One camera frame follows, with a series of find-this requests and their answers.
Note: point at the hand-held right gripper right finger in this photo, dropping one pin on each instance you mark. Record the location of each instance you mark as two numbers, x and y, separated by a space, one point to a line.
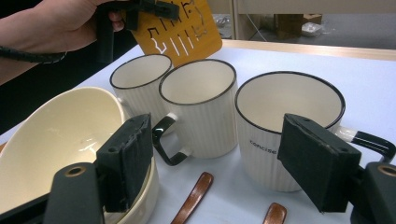
317 161

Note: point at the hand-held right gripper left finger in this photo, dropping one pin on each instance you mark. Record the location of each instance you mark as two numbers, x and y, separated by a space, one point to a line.
124 161

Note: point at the square wooden cutout coaster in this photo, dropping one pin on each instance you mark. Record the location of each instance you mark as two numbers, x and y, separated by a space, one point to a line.
193 43

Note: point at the brown wooden spoon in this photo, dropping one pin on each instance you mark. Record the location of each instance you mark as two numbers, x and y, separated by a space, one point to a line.
275 214
193 197

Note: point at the white ribbed black-rimmed mug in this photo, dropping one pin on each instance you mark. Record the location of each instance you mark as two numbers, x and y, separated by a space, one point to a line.
140 71
205 124
264 168

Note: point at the white table mat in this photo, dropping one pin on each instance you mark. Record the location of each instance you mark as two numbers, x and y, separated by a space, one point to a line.
311 62

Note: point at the brown cardboard box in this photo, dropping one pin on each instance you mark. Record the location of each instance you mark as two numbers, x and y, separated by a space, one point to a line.
288 26

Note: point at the small white packet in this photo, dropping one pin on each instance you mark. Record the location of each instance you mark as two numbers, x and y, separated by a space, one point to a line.
311 29

